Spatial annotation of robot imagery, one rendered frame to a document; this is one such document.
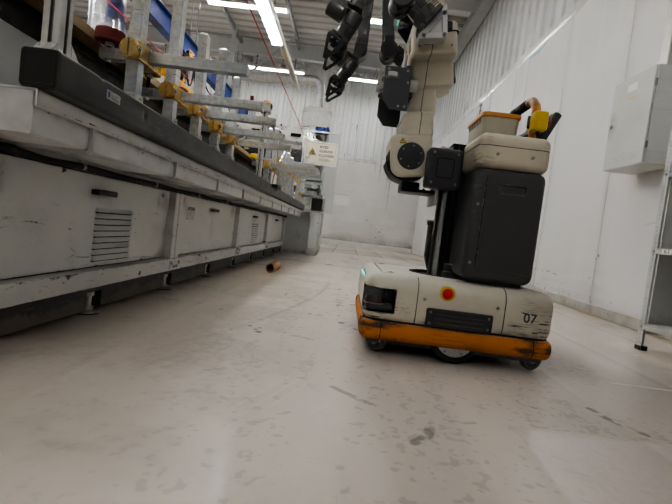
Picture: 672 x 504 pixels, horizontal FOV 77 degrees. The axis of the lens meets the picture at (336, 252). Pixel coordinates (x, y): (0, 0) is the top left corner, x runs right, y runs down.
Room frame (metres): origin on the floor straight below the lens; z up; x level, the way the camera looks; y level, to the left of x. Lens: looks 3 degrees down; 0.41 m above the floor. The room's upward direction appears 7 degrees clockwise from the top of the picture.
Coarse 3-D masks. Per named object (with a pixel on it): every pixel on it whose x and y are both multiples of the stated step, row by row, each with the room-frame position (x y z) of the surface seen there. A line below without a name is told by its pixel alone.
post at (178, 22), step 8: (176, 0) 1.46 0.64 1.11; (184, 0) 1.46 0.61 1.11; (176, 8) 1.46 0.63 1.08; (184, 8) 1.47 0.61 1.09; (176, 16) 1.46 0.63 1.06; (184, 16) 1.48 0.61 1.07; (176, 24) 1.46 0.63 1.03; (184, 24) 1.48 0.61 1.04; (176, 32) 1.46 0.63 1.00; (184, 32) 1.49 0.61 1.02; (176, 40) 1.46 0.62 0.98; (176, 48) 1.46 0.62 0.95; (168, 72) 1.46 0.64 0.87; (176, 72) 1.46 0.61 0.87; (168, 80) 1.46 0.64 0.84; (176, 80) 1.46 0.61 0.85; (168, 104) 1.46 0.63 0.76; (176, 104) 1.48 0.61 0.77; (168, 112) 1.46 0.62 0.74; (176, 112) 1.49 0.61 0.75
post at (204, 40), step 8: (200, 40) 1.71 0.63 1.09; (208, 40) 1.72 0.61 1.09; (200, 48) 1.71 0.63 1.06; (208, 48) 1.73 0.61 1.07; (200, 56) 1.71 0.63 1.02; (208, 56) 1.74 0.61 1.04; (200, 72) 1.71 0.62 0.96; (200, 80) 1.71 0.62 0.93; (200, 88) 1.71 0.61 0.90; (192, 120) 1.71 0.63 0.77; (200, 120) 1.72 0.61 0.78; (192, 128) 1.71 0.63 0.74; (200, 128) 1.73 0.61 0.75
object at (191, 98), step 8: (144, 88) 1.50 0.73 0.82; (152, 88) 1.50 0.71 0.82; (144, 96) 1.51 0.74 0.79; (152, 96) 1.50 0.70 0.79; (160, 96) 1.50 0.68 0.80; (184, 96) 1.50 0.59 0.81; (192, 96) 1.50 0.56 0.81; (200, 96) 1.50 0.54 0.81; (208, 96) 1.50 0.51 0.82; (216, 96) 1.50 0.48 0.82; (200, 104) 1.52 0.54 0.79; (208, 104) 1.51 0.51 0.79; (216, 104) 1.50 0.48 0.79; (224, 104) 1.50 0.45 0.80; (232, 104) 1.50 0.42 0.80; (240, 104) 1.50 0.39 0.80; (248, 104) 1.50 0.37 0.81; (256, 104) 1.50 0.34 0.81; (264, 104) 1.52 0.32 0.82
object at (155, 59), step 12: (108, 48) 1.25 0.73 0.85; (108, 60) 1.26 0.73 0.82; (120, 60) 1.26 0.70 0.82; (156, 60) 1.25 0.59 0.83; (168, 60) 1.25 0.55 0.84; (180, 60) 1.25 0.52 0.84; (192, 60) 1.25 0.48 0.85; (204, 60) 1.25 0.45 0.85; (216, 60) 1.25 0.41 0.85; (204, 72) 1.27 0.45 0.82; (216, 72) 1.26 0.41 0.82; (228, 72) 1.25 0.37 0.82; (240, 72) 1.25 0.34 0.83
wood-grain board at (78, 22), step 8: (24, 0) 1.06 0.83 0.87; (32, 0) 1.05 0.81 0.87; (40, 0) 1.05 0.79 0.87; (40, 8) 1.09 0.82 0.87; (80, 24) 1.19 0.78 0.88; (72, 32) 1.22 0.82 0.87; (80, 32) 1.22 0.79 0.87; (88, 32) 1.23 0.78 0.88; (80, 40) 1.28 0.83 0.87; (88, 40) 1.27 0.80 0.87; (96, 48) 1.33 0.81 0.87; (112, 64) 1.46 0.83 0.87; (120, 64) 1.45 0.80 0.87; (144, 80) 1.60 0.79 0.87; (152, 80) 1.63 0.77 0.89; (240, 152) 3.04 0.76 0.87; (248, 160) 3.41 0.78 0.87
